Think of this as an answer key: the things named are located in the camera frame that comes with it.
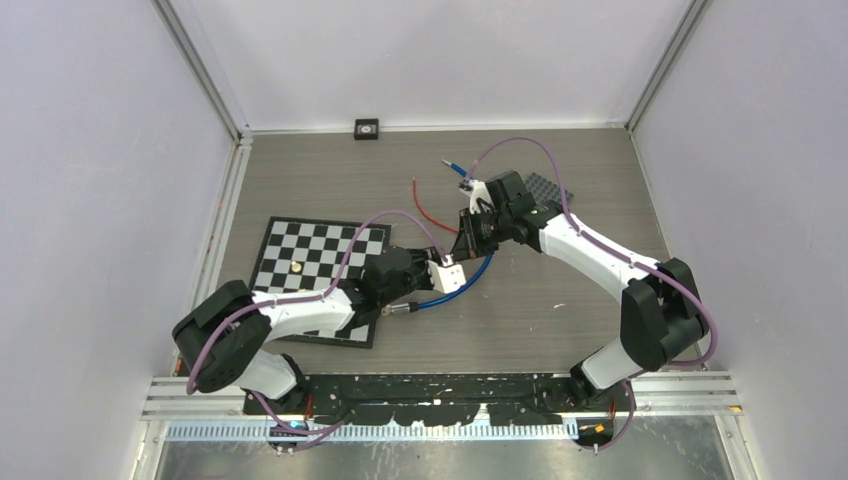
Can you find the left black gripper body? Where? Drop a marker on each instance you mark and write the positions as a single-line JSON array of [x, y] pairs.
[[419, 274]]

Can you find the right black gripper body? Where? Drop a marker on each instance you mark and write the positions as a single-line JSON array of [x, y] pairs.
[[490, 229]]

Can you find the blue cable lock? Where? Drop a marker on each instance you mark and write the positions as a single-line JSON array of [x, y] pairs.
[[411, 307]]

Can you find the red cable padlock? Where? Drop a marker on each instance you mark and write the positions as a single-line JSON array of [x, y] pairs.
[[424, 213]]

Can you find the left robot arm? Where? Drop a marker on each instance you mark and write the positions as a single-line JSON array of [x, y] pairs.
[[222, 339]]

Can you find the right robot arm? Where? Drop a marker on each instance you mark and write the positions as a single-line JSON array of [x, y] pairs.
[[661, 314]]

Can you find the grey building plate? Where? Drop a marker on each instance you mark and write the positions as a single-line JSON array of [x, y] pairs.
[[542, 190]]

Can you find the black white chessboard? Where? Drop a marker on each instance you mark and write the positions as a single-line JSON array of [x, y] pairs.
[[318, 245]]

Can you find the small black square device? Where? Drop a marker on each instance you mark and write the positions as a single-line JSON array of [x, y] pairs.
[[366, 129]]

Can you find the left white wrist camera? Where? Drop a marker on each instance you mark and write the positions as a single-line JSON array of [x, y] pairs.
[[446, 275]]

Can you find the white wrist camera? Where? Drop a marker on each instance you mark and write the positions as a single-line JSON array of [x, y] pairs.
[[446, 275], [479, 197]]

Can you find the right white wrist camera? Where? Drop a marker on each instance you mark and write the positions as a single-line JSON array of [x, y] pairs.
[[479, 197]]

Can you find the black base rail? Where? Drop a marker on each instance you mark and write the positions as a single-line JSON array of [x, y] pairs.
[[523, 399]]

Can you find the aluminium frame rail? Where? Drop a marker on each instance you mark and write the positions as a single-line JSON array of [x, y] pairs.
[[263, 430]]

